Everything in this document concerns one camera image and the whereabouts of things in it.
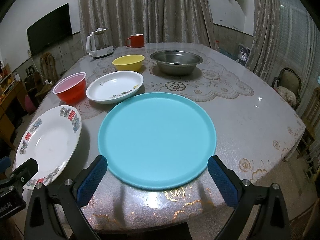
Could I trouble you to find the white plate dragon pattern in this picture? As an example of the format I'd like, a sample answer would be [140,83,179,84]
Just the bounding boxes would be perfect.
[15,105,82,190]

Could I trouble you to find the turquoise round tray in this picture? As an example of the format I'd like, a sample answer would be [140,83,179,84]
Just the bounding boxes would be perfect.
[98,93,217,191]

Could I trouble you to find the red plastic bowl pink inside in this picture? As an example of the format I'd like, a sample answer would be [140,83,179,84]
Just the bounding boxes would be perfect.
[52,72,86,104]

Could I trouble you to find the white floral deep plate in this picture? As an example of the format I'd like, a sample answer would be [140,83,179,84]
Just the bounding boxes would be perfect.
[86,70,144,105]

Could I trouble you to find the yellow plastic bowl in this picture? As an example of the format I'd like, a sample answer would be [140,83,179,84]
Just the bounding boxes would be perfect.
[112,54,145,72]

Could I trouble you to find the stainless steel basin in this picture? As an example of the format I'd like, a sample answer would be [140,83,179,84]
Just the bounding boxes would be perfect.
[150,50,203,76]

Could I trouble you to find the wooden side cabinet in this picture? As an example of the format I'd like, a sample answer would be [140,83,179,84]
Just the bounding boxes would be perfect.
[1,64,27,150]

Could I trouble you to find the gold floral table cover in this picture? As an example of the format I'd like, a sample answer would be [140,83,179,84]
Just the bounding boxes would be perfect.
[71,48,259,113]

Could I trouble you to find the cushioned chair right side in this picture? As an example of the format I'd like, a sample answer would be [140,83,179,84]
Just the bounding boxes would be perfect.
[272,68,302,110]

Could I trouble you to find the white electric kettle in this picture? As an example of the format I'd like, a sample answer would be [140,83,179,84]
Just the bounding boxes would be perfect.
[86,28,116,58]

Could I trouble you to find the sheer window curtain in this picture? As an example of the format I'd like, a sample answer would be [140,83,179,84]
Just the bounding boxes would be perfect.
[246,0,319,115]

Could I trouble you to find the red mug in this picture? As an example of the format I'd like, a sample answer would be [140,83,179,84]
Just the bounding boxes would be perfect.
[125,34,145,48]

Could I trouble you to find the beige curtain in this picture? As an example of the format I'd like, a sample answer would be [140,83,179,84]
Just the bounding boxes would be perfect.
[79,0,217,49]

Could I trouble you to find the wooden chair by wall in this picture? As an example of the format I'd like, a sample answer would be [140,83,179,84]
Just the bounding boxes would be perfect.
[35,52,59,97]

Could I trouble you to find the black wall television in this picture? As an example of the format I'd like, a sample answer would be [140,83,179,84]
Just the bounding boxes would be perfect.
[27,3,73,55]

